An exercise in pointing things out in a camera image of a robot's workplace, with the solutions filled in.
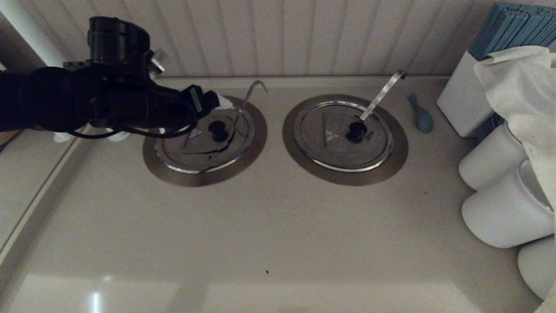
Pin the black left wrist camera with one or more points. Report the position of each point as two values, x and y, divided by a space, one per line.
117 43

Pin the blue plastic spoon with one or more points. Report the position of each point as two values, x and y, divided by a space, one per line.
424 121

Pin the hinged steel lid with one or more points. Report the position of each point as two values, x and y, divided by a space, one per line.
195 156
339 152

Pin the white rectangular holder box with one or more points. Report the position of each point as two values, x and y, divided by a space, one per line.
464 100

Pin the blue stick bundle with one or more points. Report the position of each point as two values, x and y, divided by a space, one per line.
508 28

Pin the thick white shelf pole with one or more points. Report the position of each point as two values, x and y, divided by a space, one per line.
26 26

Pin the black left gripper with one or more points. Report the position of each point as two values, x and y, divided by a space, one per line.
143 104

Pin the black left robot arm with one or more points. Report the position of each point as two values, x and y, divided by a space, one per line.
43 98

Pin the white cylindrical container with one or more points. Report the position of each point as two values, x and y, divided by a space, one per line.
505 213
537 265
492 161

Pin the white crumpled cloth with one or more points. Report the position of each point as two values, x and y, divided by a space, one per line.
521 87

